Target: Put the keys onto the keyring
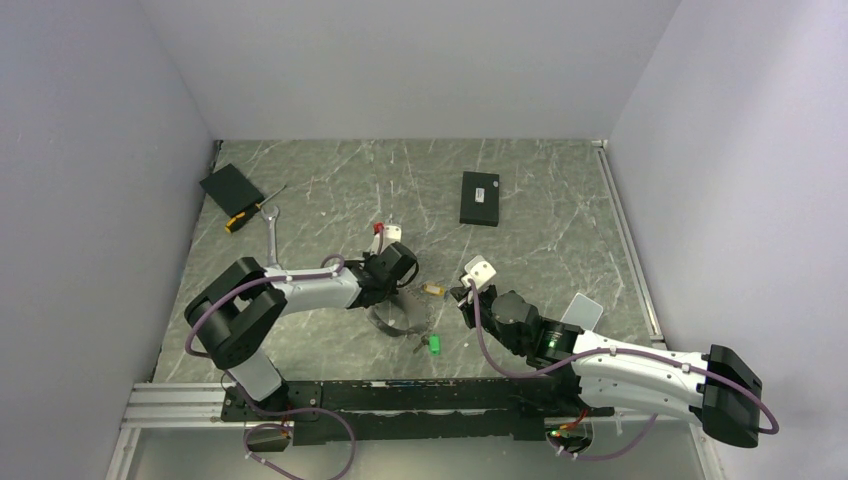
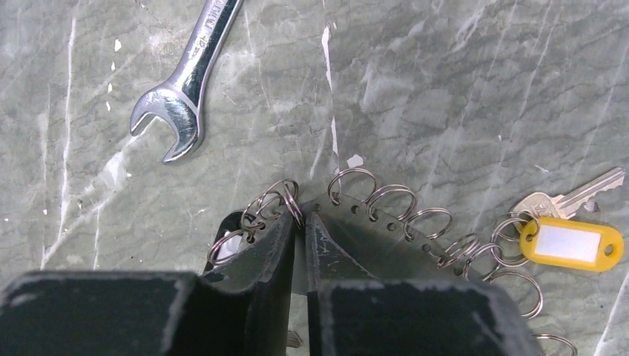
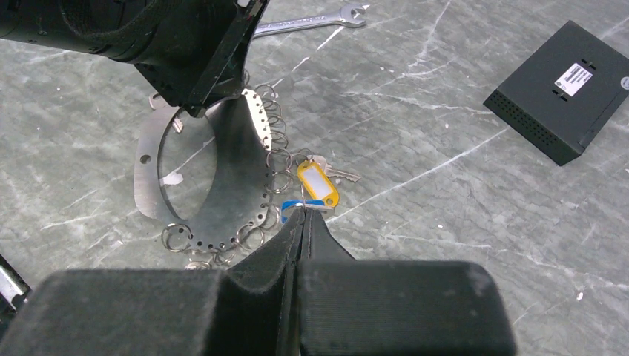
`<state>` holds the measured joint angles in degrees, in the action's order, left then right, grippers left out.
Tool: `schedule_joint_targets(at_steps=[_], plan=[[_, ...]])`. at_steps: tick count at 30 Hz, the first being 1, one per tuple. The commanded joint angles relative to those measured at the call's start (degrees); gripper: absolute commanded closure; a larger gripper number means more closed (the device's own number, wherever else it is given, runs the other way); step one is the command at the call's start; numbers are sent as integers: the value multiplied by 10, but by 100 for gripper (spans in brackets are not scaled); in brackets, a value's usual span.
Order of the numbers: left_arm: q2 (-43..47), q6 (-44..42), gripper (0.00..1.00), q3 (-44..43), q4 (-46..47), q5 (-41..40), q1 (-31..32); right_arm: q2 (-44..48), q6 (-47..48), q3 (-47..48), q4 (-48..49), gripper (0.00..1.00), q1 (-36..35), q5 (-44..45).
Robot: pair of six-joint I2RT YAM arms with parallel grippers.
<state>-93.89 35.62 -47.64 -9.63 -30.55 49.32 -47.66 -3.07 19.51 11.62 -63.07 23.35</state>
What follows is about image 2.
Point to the steel key holder plate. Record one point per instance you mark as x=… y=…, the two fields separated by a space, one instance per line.
x=385 y=245

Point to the small silver wrench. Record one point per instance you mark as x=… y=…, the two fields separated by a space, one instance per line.
x=179 y=99

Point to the yellow key tag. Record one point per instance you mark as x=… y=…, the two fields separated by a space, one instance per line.
x=571 y=244

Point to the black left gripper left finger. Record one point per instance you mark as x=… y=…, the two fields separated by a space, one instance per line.
x=238 y=308

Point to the silver key near yellow tag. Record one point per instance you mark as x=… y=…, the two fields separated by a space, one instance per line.
x=565 y=206

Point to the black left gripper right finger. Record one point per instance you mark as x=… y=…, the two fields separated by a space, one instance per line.
x=352 y=313

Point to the black key tag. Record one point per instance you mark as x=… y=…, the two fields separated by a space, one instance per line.
x=227 y=227

